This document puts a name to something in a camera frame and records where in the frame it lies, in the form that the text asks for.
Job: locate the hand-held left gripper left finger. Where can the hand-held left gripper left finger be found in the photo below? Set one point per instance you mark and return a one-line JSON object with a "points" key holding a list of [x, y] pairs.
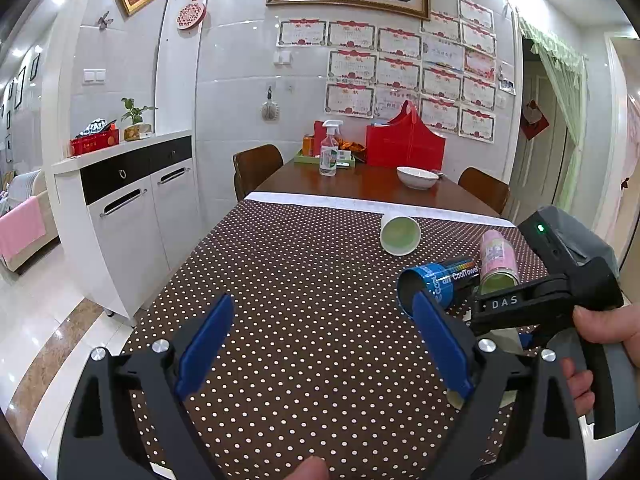
{"points": [[202, 347]]}

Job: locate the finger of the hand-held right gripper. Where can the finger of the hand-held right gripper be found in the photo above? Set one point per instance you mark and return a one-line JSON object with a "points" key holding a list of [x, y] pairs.
{"points": [[524, 340]]}

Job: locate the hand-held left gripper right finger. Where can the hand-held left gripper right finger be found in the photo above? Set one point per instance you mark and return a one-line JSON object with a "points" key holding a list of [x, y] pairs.
{"points": [[442, 347]]}

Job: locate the blue printed cup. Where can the blue printed cup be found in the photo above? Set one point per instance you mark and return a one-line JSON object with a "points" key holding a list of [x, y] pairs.
{"points": [[445, 280]]}

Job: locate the pink printed cup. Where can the pink printed cup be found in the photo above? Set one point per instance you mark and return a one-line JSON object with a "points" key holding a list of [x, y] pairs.
{"points": [[495, 260]]}

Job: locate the white cup green inside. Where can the white cup green inside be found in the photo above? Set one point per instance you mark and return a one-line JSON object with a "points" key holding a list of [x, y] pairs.
{"points": [[400, 235]]}

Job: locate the person's right hand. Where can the person's right hand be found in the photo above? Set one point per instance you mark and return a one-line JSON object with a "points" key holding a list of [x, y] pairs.
{"points": [[612, 327]]}

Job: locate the person's left hand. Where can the person's left hand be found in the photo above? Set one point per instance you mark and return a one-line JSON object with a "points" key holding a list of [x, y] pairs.
{"points": [[309, 470]]}

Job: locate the brown polka-dot tablecloth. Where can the brown polka-dot tablecloth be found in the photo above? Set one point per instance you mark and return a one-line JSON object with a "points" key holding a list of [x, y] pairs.
{"points": [[300, 310]]}

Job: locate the brown wooden chair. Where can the brown wooden chair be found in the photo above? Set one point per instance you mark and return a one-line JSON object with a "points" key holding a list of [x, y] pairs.
{"points": [[485, 190], [257, 167]]}

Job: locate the white sideboard cabinet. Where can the white sideboard cabinet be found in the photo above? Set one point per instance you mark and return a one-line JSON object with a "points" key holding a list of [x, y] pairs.
{"points": [[130, 230]]}

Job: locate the red diamond door ornament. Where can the red diamond door ornament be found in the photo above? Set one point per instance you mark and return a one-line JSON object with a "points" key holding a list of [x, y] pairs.
{"points": [[534, 120]]}

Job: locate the white ceramic bowl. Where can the white ceramic bowl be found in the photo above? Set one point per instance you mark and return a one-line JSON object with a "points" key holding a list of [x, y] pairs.
{"points": [[417, 177]]}

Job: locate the wooden dining table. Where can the wooden dining table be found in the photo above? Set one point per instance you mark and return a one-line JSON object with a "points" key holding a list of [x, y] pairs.
{"points": [[370, 185]]}

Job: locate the green sheer curtain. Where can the green sheer curtain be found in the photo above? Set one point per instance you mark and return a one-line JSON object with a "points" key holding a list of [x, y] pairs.
{"points": [[565, 75]]}

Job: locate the red paper bag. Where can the red paper bag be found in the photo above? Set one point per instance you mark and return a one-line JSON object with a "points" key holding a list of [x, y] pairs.
{"points": [[405, 145]]}

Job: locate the green tray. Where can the green tray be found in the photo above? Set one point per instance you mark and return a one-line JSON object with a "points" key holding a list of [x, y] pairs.
{"points": [[310, 160]]}

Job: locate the pink towel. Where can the pink towel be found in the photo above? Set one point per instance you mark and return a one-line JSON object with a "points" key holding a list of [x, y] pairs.
{"points": [[22, 227]]}

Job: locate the orange snack packet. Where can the orange snack packet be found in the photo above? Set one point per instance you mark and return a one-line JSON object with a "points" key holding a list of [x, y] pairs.
{"points": [[350, 146]]}

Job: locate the clear spray bottle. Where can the clear spray bottle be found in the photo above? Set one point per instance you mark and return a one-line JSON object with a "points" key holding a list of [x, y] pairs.
{"points": [[329, 157]]}

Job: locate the orange drink can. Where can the orange drink can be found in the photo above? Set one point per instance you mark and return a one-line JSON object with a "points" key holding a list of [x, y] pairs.
{"points": [[308, 145]]}

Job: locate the red gift box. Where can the red gift box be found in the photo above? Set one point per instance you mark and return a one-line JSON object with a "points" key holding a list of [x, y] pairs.
{"points": [[95, 142]]}

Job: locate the small potted plant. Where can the small potted plant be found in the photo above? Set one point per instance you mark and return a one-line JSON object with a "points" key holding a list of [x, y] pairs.
{"points": [[136, 120]]}

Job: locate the beige sofa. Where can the beige sofa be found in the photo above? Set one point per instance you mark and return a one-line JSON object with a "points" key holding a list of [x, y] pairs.
{"points": [[25, 185]]}

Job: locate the red carton box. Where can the red carton box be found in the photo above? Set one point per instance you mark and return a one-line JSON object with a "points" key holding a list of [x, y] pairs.
{"points": [[320, 135]]}

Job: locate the patterned pouch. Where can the patterned pouch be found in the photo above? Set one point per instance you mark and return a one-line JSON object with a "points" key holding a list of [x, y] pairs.
{"points": [[95, 127]]}

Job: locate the hanging white brush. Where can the hanging white brush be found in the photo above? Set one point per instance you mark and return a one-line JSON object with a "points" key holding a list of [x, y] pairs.
{"points": [[269, 109]]}

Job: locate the round red paper-cut ornament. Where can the round red paper-cut ornament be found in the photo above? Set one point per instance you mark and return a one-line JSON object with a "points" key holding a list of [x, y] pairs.
{"points": [[191, 12]]}

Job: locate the small wall photo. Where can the small wall photo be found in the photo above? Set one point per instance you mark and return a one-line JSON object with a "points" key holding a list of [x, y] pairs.
{"points": [[506, 85]]}

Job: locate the group of wall certificates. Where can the group of wall certificates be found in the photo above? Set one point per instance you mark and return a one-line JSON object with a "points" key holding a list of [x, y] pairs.
{"points": [[400, 70]]}

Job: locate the white light switch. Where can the white light switch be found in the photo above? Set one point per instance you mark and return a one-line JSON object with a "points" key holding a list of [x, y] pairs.
{"points": [[94, 75]]}

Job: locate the white wall socket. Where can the white wall socket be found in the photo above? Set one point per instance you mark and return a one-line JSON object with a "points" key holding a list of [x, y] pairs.
{"points": [[283, 57]]}

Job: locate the black framed wall picture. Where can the black framed wall picture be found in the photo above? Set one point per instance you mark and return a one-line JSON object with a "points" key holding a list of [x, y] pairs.
{"points": [[34, 66], [19, 87]]}

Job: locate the butterfly wall decoration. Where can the butterfly wall decoration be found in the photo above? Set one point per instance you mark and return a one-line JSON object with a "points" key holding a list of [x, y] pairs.
{"points": [[105, 21]]}

